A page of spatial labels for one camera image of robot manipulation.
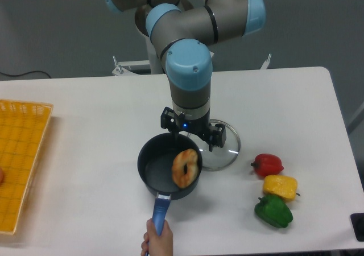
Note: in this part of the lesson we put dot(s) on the person's hand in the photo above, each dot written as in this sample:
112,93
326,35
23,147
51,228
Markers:
153,244

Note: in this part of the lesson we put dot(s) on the black object at table edge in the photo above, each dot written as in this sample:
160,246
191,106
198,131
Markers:
357,220

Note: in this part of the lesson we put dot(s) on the yellow woven basket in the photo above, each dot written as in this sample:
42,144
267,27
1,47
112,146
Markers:
23,127

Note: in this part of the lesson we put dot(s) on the glass lid with blue knob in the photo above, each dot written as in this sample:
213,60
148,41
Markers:
221,158

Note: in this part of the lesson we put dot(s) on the dark pot with blue handle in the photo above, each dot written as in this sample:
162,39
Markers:
154,164

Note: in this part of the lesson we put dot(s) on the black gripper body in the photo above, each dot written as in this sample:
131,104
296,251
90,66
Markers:
200,127

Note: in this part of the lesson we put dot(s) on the yellow bell pepper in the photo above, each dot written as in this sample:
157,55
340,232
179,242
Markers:
282,186

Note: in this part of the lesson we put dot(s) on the glazed orange donut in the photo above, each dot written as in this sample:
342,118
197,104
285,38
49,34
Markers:
185,168

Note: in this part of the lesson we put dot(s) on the green bell pepper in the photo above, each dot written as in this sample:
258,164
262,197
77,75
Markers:
274,211

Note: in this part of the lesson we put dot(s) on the red bell pepper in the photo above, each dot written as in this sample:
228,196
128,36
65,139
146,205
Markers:
267,164

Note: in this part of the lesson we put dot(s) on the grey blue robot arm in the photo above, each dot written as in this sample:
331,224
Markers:
181,40

